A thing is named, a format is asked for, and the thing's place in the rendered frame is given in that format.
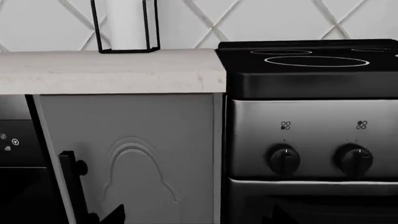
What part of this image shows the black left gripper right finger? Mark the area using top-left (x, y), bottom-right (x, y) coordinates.
top-left (262, 203), bottom-right (300, 224)

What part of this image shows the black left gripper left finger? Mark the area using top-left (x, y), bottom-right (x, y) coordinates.
top-left (99, 203), bottom-right (126, 224)

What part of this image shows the dark oven door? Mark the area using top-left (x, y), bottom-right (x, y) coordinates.
top-left (226, 177), bottom-right (398, 224)

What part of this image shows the black stove knob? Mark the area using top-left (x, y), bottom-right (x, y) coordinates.
top-left (265, 144), bottom-right (302, 176)
top-left (335, 143), bottom-right (374, 178)

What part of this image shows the grey wood cabinet door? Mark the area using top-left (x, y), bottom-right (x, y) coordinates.
top-left (33, 94), bottom-right (223, 224)

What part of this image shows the black and steel stove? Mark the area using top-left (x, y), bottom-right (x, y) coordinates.
top-left (215, 39), bottom-right (398, 224)

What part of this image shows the light wooden countertop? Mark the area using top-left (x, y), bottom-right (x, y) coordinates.
top-left (0, 48), bottom-right (227, 95)

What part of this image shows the white paper towel roll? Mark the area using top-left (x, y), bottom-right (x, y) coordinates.
top-left (104, 0), bottom-right (147, 50)

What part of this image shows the black wire towel holder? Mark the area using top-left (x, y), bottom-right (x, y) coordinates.
top-left (90, 0), bottom-right (162, 54)

